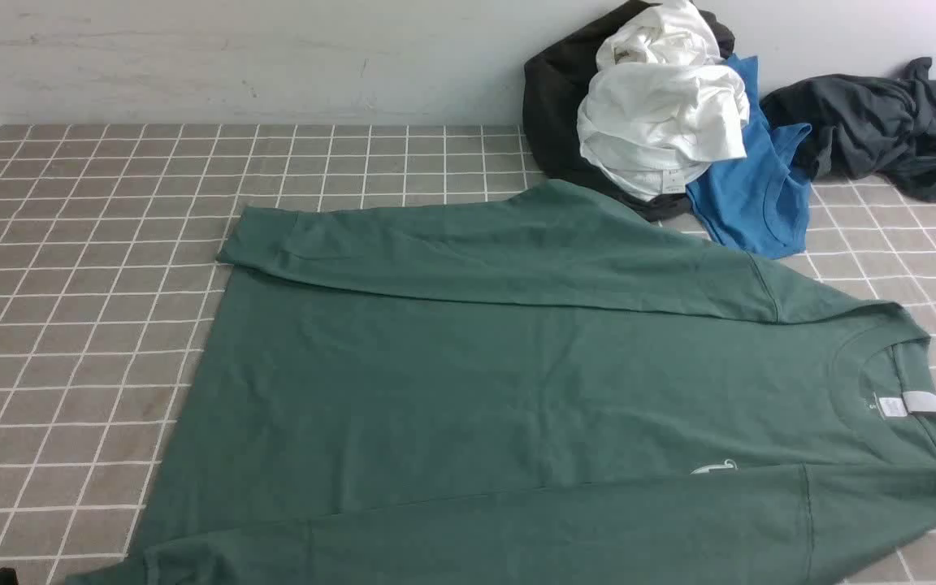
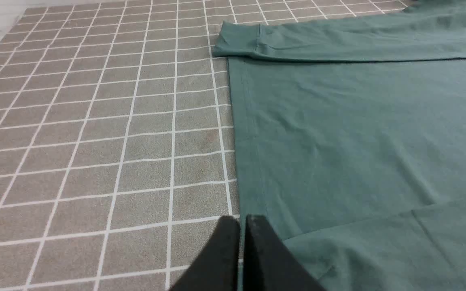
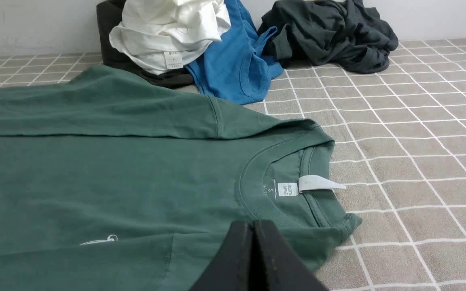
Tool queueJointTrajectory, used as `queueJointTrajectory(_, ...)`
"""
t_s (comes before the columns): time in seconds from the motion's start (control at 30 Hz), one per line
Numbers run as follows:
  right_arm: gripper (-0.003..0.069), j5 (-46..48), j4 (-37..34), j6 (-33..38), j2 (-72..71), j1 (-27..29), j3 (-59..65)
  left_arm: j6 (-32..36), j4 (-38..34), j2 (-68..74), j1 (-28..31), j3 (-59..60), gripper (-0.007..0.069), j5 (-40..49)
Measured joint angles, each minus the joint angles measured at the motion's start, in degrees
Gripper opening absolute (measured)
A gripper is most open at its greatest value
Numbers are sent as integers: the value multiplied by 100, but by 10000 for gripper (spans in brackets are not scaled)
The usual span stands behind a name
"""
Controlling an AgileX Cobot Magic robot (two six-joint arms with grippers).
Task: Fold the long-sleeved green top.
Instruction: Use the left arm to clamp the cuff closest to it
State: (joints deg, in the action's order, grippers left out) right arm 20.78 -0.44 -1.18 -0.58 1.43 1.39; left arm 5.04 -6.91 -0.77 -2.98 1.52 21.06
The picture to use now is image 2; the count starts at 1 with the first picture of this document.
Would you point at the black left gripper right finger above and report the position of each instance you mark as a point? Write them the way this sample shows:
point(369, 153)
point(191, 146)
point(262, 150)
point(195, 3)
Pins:
point(268, 264)

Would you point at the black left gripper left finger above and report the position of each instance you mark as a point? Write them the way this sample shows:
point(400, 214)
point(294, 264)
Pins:
point(216, 266)

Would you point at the green long-sleeve top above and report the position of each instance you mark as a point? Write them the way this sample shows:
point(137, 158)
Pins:
point(350, 138)

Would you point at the grey checked tablecloth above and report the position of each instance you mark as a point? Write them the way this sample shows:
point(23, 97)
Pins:
point(116, 136)

